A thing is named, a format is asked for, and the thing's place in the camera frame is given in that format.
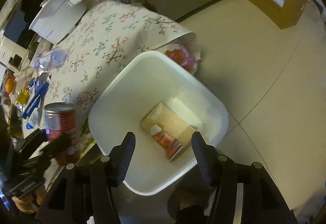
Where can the orange cardboard carton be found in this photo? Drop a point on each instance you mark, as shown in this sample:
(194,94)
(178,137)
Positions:
(168,122)

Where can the red tin can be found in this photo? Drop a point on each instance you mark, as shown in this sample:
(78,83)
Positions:
(61,122)

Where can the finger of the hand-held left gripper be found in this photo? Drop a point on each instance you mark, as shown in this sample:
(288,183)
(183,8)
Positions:
(57,143)

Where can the white saucepan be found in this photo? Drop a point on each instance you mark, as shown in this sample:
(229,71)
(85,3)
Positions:
(58,12)

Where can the person's left hand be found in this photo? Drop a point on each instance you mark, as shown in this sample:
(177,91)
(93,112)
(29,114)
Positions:
(26,203)

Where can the dark screen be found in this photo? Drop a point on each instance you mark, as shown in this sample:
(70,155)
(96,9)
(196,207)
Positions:
(23,15)

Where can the blue box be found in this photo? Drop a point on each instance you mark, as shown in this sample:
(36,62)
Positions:
(37,94)

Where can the blue white wrapper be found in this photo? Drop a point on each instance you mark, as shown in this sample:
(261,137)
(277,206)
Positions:
(32,121)

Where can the yellow wrapper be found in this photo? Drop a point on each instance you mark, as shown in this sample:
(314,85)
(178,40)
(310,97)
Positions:
(21,96)

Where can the floral tablecloth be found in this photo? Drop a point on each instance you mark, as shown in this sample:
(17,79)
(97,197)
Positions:
(101,35)

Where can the orange fruit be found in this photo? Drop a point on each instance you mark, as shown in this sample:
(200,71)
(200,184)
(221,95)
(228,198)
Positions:
(9,85)

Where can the clear plastic bottle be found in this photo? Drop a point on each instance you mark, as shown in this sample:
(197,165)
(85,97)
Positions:
(49,58)

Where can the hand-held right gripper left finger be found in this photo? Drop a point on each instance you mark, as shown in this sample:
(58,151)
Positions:
(126,160)

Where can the pink floral cloth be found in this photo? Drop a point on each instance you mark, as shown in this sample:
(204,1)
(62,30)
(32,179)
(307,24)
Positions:
(180,58)

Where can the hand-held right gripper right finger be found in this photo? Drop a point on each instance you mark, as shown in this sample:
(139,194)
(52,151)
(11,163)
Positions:
(201,160)

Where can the white plastic bin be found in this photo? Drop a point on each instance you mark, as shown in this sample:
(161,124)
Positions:
(152,81)

